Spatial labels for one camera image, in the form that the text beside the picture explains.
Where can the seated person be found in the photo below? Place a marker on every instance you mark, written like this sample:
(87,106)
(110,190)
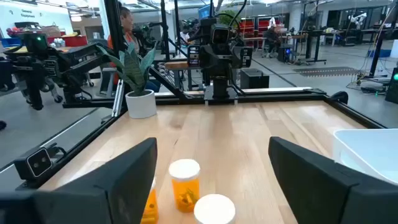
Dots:
(272,39)

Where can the wooden side table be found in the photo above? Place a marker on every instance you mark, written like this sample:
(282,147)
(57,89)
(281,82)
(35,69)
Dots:
(177,65)

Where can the black frame corner clamp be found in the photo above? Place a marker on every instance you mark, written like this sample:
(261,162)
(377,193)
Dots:
(339,97)

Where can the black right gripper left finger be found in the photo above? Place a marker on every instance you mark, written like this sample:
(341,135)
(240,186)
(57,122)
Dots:
(93,199)

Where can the black stand pole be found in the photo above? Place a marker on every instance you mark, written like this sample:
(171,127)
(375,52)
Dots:
(377,43)

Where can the orange pill bottle white cap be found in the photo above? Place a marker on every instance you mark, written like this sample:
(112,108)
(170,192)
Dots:
(214,209)
(185,186)
(151,208)

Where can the white plastic bin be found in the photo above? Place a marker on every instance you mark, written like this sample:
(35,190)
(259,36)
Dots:
(367,149)

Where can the black device green light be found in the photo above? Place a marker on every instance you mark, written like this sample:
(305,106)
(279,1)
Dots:
(392,85)

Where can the white robot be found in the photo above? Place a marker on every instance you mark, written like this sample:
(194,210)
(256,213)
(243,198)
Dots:
(357,19)

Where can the black mobile robot rig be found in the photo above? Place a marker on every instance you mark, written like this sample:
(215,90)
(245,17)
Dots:
(34,71)

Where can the black table-level camera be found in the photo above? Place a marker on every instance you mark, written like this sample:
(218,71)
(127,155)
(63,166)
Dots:
(34,163)

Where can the black vertical frame post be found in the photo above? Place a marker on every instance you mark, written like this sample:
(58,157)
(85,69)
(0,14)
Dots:
(113,25)

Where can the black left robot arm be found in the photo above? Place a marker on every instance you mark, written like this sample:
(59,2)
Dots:
(220,87)

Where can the black computer tower blue light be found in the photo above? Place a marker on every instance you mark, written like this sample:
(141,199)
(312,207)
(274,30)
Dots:
(284,53)

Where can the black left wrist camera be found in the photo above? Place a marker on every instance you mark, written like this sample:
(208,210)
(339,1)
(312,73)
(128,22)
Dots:
(220,35)

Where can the red cabinet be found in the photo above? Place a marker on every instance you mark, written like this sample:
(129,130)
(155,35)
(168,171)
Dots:
(66,40)

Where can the grey floor mat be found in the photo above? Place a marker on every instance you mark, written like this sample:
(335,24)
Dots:
(326,71)

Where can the silver aluminium bar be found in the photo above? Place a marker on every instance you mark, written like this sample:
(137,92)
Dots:
(118,98)

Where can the white plant pot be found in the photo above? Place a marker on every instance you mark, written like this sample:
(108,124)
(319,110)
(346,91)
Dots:
(140,104)

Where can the green snake plant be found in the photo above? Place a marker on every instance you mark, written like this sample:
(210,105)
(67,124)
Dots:
(133,68)

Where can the blue computer monitor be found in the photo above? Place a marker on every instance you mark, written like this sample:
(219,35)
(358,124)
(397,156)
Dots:
(204,12)

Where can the black floor box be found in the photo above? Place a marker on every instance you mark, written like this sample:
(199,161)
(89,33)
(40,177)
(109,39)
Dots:
(254,78)

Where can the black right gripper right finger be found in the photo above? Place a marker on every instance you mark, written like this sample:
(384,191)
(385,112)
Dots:
(317,193)

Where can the red storage shelf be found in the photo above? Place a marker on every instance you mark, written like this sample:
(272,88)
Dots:
(248,29)

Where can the black standing desk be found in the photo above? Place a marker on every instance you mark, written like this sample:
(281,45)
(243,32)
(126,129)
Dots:
(311,43)

